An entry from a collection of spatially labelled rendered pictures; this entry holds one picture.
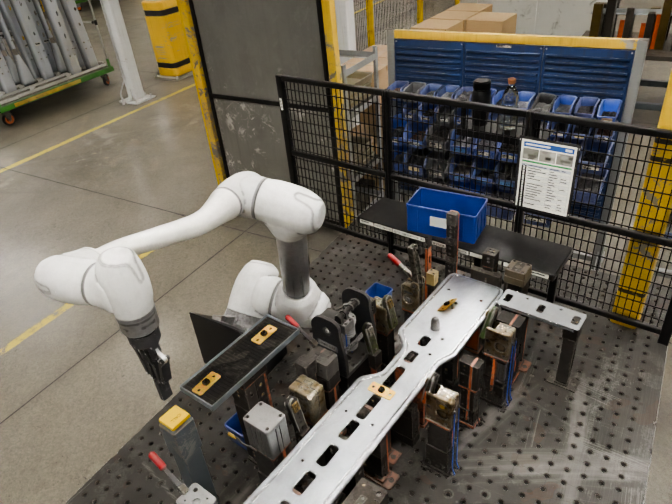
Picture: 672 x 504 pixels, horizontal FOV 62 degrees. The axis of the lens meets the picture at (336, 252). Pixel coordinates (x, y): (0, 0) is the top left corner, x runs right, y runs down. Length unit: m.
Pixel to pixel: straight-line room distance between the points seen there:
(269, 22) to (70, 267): 2.78
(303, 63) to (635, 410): 2.74
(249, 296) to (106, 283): 0.98
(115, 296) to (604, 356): 1.81
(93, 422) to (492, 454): 2.18
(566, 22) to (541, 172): 5.94
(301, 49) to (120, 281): 2.75
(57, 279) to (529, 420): 1.56
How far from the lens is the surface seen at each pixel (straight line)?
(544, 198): 2.34
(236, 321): 2.19
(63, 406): 3.58
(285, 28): 3.83
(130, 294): 1.29
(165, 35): 9.09
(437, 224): 2.36
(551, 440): 2.09
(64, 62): 9.28
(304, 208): 1.62
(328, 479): 1.59
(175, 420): 1.60
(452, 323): 2.00
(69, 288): 1.37
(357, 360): 1.91
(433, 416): 1.77
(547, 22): 8.19
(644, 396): 2.32
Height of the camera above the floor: 2.31
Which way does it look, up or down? 34 degrees down
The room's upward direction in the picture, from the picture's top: 6 degrees counter-clockwise
